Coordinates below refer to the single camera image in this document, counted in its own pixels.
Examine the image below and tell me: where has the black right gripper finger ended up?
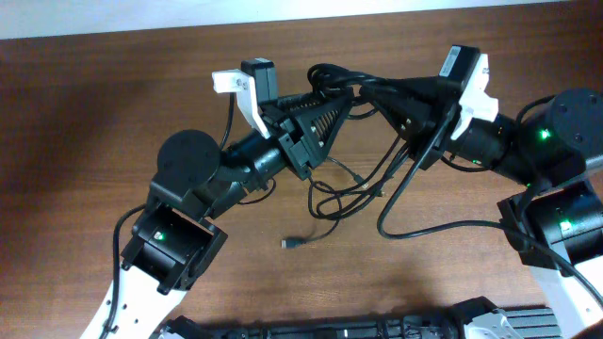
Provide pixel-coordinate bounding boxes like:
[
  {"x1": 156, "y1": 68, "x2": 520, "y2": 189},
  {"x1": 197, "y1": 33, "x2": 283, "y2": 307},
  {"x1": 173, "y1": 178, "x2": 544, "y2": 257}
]
[
  {"x1": 360, "y1": 76, "x2": 446, "y2": 102},
  {"x1": 360, "y1": 87, "x2": 446, "y2": 151}
]

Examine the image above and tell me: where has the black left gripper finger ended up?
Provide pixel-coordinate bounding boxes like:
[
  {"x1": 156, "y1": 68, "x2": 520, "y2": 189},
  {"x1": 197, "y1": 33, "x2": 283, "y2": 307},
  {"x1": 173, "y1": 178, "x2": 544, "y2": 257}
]
[
  {"x1": 275, "y1": 92, "x2": 326, "y2": 113},
  {"x1": 294, "y1": 96, "x2": 352, "y2": 163}
]

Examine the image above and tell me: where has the black usb cable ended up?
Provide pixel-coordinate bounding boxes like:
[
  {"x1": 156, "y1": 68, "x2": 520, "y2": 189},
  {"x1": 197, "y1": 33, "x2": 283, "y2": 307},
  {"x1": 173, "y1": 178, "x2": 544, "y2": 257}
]
[{"x1": 280, "y1": 62, "x2": 411, "y2": 250}]

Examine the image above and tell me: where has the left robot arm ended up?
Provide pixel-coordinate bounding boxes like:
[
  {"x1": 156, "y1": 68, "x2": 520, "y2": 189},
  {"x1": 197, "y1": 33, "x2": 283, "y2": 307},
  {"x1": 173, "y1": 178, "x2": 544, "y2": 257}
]
[{"x1": 84, "y1": 58, "x2": 353, "y2": 338}]

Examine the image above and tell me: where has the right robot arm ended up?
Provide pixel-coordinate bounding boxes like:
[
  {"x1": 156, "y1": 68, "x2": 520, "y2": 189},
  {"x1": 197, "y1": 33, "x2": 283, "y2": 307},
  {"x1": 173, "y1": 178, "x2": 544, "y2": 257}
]
[{"x1": 360, "y1": 45, "x2": 602, "y2": 338}]

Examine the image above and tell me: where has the right camera cable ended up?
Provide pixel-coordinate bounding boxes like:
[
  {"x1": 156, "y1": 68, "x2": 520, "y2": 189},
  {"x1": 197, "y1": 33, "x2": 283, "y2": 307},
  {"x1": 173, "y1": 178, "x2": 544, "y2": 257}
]
[{"x1": 375, "y1": 107, "x2": 603, "y2": 307}]

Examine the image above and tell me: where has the camera cable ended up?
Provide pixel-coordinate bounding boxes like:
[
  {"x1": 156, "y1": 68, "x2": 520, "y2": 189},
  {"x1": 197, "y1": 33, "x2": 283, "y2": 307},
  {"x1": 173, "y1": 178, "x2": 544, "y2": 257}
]
[
  {"x1": 375, "y1": 107, "x2": 603, "y2": 307},
  {"x1": 101, "y1": 93, "x2": 279, "y2": 339}
]

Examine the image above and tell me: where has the left camera cable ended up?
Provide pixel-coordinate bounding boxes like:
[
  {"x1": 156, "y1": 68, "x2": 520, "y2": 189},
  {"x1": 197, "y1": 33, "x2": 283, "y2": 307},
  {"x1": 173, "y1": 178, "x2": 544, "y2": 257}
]
[{"x1": 101, "y1": 93, "x2": 279, "y2": 339}]

